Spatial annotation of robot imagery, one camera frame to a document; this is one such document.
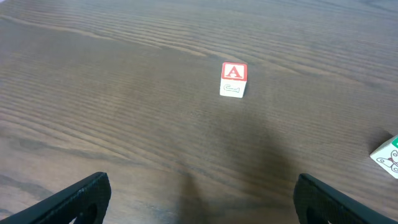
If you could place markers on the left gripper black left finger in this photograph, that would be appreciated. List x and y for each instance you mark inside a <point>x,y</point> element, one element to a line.
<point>84,202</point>

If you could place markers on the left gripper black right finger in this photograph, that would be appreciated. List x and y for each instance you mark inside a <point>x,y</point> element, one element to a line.
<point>318,203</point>

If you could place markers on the red letter A block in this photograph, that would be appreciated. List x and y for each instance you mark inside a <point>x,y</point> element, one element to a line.
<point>234,77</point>

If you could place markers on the green letter wooden block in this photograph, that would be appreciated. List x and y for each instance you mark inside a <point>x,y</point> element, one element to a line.
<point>386,156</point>

